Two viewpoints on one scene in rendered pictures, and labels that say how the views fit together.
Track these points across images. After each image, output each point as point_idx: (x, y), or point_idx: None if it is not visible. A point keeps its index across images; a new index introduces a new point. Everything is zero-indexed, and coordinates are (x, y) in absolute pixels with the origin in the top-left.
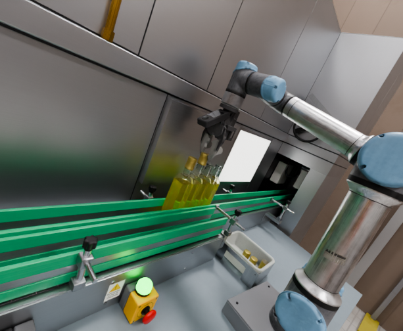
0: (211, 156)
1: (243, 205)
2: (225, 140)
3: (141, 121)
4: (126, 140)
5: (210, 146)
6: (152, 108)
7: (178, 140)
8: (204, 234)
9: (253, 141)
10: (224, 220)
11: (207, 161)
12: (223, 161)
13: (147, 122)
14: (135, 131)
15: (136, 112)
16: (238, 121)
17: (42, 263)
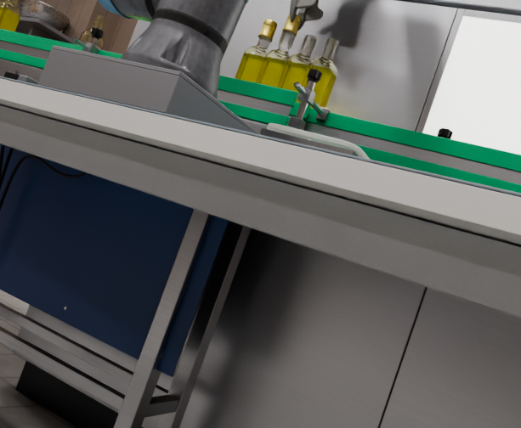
0: (290, 9)
1: (444, 151)
2: (413, 38)
3: (252, 25)
4: (233, 48)
5: (319, 15)
6: (266, 8)
7: (297, 40)
8: (236, 104)
9: None
10: (285, 92)
11: (371, 81)
12: (427, 88)
13: (259, 25)
14: (245, 36)
15: (246, 15)
16: (450, 0)
17: (73, 45)
